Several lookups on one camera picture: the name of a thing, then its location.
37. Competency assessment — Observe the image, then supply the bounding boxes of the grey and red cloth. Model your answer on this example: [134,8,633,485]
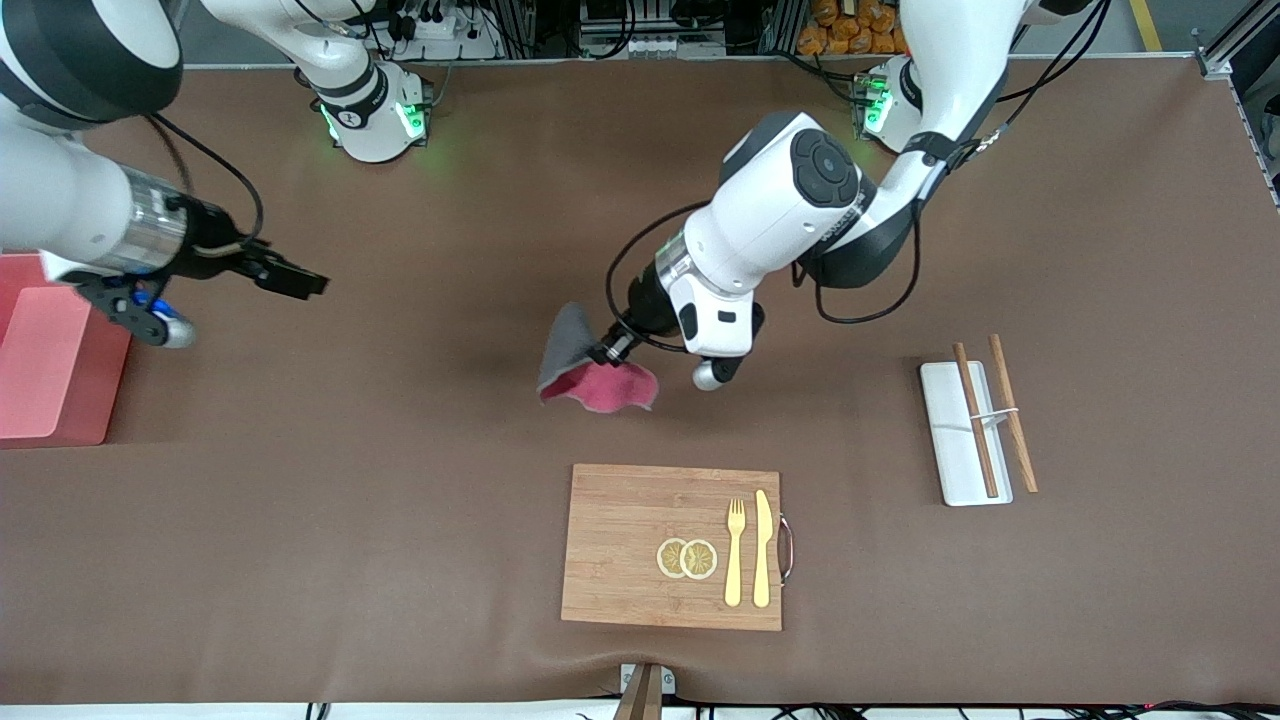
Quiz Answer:
[536,302,661,413]

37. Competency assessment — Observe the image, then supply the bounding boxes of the pink plastic bin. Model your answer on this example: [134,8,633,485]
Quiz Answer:
[0,253,134,448]

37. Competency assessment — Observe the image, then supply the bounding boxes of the yellow fork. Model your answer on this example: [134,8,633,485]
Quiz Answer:
[725,498,747,608]

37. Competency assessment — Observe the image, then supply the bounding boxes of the yellow knife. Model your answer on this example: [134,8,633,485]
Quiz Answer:
[753,489,773,609]

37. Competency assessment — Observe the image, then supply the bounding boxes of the white terminal block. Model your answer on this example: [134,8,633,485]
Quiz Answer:
[625,35,728,60]

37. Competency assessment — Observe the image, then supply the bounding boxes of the white power strip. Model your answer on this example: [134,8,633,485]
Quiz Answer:
[385,0,503,61]

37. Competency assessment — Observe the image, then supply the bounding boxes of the white rectangular tray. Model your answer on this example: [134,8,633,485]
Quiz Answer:
[919,361,1014,507]

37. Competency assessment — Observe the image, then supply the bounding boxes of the orange snack pile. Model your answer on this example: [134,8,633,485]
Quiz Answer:
[797,0,906,57]

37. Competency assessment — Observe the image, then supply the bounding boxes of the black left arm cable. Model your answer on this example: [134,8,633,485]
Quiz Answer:
[604,0,1113,353]

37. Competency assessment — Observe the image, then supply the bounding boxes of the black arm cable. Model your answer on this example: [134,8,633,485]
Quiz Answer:
[604,0,1113,353]
[148,113,267,251]

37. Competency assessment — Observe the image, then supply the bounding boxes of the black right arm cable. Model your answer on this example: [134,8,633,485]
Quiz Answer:
[148,113,267,251]

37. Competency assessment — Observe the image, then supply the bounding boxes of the wooden cutting board with handle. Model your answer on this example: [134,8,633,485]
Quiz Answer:
[561,463,796,632]

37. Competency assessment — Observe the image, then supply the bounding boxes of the metal table edge bracket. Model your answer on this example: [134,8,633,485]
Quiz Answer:
[619,662,677,720]

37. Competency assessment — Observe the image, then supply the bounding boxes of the aluminium frame rail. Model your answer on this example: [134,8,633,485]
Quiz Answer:
[1193,0,1280,206]

